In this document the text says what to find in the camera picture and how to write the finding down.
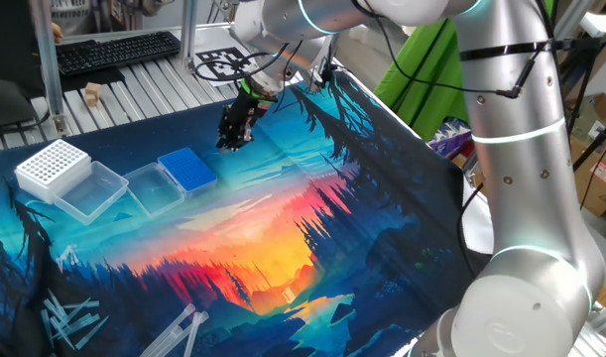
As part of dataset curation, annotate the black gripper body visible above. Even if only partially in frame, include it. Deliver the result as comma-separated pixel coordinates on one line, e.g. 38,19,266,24
224,91,265,132

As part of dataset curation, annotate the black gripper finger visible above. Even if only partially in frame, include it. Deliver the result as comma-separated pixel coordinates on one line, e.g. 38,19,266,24
215,117,237,150
231,126,255,152

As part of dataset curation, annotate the blue pipette tip box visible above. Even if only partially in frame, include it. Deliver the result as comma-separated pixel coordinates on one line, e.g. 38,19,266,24
122,147,218,219

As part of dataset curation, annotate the white pipette tip box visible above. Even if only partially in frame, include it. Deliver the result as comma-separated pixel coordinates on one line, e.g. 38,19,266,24
14,138,130,227

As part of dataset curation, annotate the large clear pipette tip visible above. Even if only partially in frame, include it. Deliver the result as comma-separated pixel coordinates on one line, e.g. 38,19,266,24
182,310,210,357
153,314,204,357
141,302,197,357

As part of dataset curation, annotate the medium blue pipette tip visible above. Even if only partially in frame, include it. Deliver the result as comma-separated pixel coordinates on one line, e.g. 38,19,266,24
54,316,76,351
61,298,101,311
73,315,110,351
52,312,101,339
54,297,93,331
40,309,56,348

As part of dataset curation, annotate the clear pipette tips lower pile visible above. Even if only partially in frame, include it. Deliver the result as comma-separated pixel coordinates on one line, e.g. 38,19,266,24
47,290,68,321

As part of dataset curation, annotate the printed marker sheet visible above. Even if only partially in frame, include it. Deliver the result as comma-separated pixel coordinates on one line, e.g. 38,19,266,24
192,46,262,83

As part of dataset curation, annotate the printed landscape cloth mat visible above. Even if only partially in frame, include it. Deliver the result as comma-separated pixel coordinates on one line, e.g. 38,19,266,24
0,68,492,357

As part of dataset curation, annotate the black keyboard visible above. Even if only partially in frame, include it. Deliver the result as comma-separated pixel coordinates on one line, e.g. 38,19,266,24
56,31,182,76

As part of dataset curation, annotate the small wooden block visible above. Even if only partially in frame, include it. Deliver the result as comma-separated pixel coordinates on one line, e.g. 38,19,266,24
83,82,103,107

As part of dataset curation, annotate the black pad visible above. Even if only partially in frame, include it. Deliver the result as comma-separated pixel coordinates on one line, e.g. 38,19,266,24
59,66,126,94

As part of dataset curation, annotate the green fabric sheet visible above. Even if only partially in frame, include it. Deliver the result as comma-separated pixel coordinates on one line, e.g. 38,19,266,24
374,0,477,143

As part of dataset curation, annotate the person in printed shirt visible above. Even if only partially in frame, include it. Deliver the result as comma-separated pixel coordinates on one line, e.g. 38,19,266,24
52,0,93,36

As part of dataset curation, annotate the purple printed box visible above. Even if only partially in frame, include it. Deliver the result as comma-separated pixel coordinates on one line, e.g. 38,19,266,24
428,118,475,160

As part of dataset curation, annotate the black monitor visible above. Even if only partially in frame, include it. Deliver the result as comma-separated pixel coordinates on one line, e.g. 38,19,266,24
0,0,49,133

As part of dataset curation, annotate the cardboard box with red label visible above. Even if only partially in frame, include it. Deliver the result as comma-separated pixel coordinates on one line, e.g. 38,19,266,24
571,138,606,218

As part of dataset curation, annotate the plain cardboard box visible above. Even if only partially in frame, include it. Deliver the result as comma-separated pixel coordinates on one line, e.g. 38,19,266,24
579,93,606,145

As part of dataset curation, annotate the green flange ring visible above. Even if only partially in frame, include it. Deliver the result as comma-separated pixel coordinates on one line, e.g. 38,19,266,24
239,77,279,105

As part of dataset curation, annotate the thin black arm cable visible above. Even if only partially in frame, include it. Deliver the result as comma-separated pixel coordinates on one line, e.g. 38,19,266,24
194,42,306,113

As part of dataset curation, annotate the aluminium frame post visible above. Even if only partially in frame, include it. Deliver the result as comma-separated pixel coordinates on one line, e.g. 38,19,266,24
179,0,199,71
29,0,69,135

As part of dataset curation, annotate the black cable strap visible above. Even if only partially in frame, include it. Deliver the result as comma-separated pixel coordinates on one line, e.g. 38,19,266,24
458,42,551,61

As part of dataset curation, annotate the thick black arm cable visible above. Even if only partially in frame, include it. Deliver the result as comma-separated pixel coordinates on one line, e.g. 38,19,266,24
350,0,556,100

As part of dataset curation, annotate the black camera tripod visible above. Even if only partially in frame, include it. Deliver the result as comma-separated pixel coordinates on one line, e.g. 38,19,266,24
562,37,606,171

